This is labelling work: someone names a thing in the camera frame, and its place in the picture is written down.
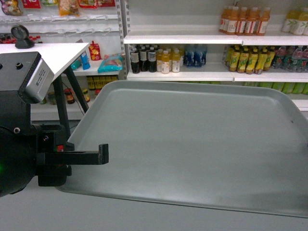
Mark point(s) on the grey metal tray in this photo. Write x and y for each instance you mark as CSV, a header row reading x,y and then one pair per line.
x,y
213,146

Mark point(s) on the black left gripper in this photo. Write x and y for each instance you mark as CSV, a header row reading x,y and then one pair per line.
x,y
42,154

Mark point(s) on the white checkout table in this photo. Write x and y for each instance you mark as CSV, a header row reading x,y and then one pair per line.
x,y
59,57

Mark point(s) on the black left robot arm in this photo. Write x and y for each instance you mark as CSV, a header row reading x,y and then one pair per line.
x,y
15,72

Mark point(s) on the white store shelf unit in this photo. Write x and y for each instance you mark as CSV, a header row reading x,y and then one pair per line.
x,y
181,24

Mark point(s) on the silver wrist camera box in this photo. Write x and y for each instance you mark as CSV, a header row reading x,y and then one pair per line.
x,y
39,83

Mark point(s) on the red snack pouch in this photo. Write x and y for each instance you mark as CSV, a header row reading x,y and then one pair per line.
x,y
95,53

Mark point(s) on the black barcode scanner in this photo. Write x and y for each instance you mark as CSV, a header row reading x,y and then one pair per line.
x,y
21,34

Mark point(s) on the teal snack bag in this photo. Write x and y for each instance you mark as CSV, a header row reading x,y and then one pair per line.
x,y
111,63

